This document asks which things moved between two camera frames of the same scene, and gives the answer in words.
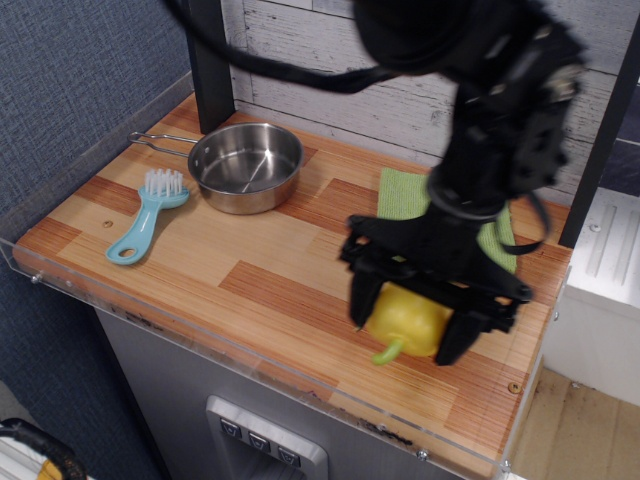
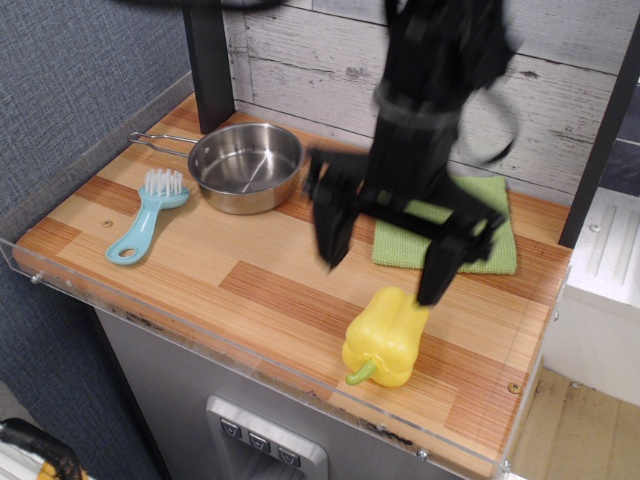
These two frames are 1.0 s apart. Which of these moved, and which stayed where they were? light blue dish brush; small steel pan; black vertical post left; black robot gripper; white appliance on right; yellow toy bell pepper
Moved: black robot gripper; yellow toy bell pepper
Stayed: white appliance on right; black vertical post left; light blue dish brush; small steel pan
